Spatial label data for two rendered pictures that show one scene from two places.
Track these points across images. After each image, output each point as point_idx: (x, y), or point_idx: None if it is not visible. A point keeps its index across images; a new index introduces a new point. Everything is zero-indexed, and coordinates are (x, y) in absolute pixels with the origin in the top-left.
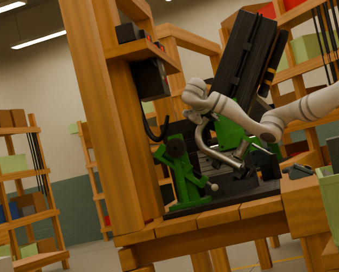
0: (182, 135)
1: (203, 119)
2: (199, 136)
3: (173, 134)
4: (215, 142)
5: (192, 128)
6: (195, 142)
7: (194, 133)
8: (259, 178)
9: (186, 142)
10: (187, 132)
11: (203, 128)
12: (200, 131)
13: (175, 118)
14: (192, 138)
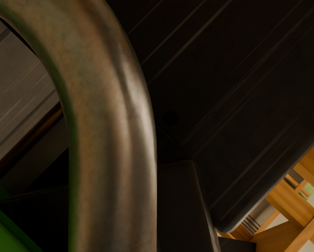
0: (251, 33)
1: (119, 239)
2: (37, 13)
3: None
4: (49, 133)
5: (212, 117)
6: (140, 40)
7: (182, 96)
8: None
9: (195, 5)
10: (231, 70)
11: (70, 140)
12: (65, 77)
13: (304, 174)
14: (172, 51)
